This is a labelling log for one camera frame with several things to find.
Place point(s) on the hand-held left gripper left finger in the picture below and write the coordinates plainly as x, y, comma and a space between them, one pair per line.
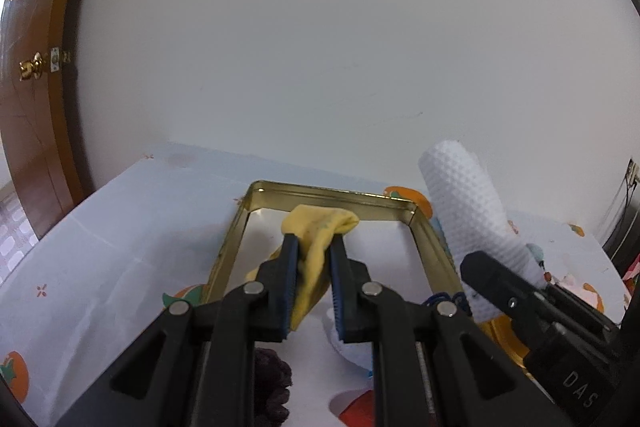
287, 287

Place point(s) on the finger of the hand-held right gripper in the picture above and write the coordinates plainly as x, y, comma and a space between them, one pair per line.
585, 312
495, 282

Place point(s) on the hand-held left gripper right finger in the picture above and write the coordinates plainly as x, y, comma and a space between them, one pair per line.
336, 287

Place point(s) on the yellow cloth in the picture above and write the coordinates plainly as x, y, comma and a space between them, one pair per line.
315, 227

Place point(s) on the white mesh pouch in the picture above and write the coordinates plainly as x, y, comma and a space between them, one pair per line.
350, 352

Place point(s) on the gold rectangular tin box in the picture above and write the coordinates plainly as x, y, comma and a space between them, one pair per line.
432, 252

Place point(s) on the white waffle cloth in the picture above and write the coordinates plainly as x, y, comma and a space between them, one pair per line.
460, 202

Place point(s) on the purple scrunchie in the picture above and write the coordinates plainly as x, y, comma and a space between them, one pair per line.
272, 382

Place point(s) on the gold round tin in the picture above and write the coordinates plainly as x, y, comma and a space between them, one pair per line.
500, 337

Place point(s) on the black chair back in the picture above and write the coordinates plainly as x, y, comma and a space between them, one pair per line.
625, 247

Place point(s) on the red textured oval pad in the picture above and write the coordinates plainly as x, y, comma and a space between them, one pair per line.
360, 412

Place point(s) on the persimmon print tablecloth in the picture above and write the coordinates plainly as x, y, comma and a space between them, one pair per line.
125, 232

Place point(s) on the wooden door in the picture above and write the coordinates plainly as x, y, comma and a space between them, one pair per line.
30, 132

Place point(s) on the door latch plate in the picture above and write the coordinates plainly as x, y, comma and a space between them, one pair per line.
55, 59

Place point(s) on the brass door knob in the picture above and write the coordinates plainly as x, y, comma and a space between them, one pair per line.
31, 66

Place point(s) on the wall outlet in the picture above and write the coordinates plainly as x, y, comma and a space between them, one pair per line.
633, 172

